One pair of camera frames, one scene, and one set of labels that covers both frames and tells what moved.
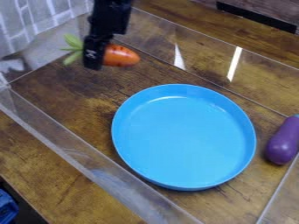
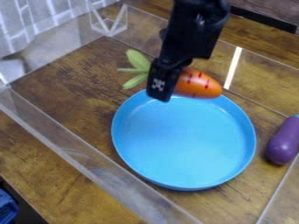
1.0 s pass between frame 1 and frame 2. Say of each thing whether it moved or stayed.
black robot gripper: moved
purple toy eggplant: stayed
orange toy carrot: moved
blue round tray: stayed
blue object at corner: stayed
